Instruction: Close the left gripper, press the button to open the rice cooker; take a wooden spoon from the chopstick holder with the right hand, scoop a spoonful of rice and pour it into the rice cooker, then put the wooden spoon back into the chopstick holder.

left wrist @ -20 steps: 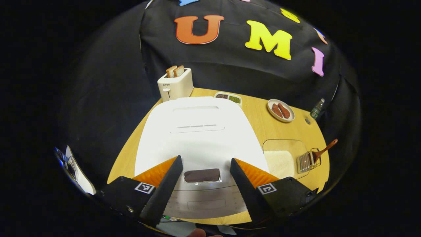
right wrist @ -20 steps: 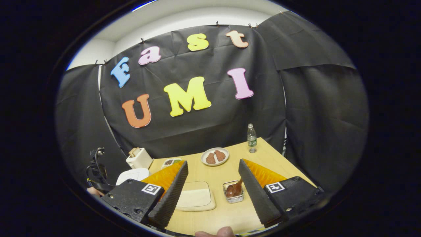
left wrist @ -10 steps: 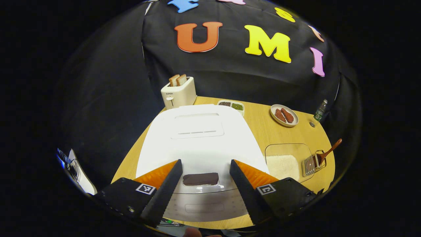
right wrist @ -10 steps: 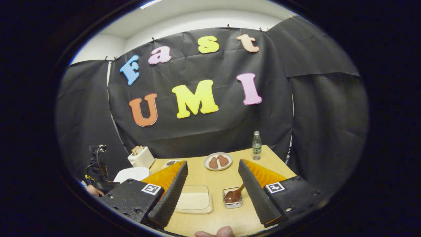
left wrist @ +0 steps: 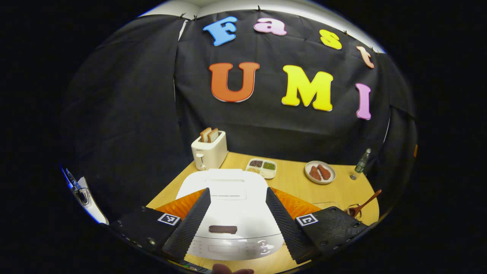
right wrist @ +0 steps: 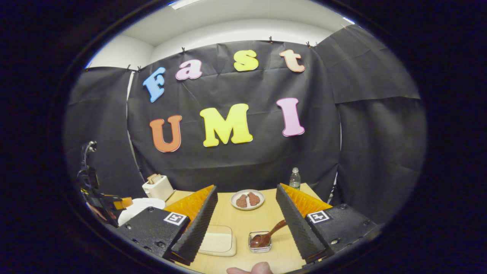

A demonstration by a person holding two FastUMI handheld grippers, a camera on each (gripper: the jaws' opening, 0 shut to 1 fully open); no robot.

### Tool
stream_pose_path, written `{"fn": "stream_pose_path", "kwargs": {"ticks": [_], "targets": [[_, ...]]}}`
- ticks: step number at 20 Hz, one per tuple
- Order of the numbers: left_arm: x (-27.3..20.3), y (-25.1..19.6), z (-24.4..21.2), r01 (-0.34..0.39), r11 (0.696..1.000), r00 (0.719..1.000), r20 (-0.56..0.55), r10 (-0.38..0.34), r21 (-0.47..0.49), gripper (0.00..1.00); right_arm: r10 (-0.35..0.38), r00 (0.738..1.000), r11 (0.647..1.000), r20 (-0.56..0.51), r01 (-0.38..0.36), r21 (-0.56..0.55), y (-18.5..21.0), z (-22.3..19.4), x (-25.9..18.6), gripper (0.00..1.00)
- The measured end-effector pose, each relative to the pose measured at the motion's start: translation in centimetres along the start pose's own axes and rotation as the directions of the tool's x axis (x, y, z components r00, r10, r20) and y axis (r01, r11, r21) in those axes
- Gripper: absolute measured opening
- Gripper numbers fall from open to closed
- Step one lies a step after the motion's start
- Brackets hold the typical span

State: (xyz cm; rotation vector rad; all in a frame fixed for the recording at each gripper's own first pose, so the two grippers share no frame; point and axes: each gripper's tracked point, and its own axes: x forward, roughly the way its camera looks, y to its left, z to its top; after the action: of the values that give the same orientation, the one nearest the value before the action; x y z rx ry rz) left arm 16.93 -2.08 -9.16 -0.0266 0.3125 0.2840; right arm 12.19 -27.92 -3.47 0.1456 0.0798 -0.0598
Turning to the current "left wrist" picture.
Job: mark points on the toast slice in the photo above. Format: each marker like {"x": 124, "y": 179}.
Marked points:
{"x": 205, "y": 135}
{"x": 214, "y": 135}

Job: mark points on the black backdrop cloth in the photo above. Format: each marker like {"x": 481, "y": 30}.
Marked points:
{"x": 133, "y": 114}

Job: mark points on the clear plastic water bottle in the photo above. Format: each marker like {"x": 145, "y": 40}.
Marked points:
{"x": 361, "y": 163}

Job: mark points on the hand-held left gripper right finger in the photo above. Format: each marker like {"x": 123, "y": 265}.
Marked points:
{"x": 283, "y": 224}

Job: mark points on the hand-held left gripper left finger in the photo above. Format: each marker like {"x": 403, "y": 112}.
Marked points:
{"x": 190, "y": 224}

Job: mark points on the white toaster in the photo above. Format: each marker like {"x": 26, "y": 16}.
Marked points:
{"x": 209, "y": 154}

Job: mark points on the wooden spoon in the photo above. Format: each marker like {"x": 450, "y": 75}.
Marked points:
{"x": 367, "y": 201}

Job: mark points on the clear glass chopstick holder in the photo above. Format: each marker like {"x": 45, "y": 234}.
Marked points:
{"x": 352, "y": 211}

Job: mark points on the brown meat piece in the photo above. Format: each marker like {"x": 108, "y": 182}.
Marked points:
{"x": 324, "y": 172}
{"x": 315, "y": 173}

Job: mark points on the white rice cooker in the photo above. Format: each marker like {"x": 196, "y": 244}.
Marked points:
{"x": 236, "y": 213}

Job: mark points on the white round plate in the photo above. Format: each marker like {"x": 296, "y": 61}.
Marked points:
{"x": 309, "y": 167}

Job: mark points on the white divided condiment dish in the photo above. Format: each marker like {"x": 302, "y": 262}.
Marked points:
{"x": 261, "y": 168}

